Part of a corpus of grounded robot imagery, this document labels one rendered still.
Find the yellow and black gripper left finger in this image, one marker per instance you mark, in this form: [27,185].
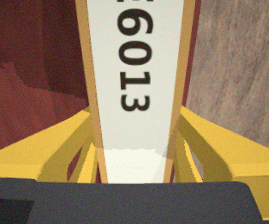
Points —
[46,155]

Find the dark red rectangular block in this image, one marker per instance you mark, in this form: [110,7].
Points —
[42,78]

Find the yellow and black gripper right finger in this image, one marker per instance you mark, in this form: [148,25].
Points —
[224,155]

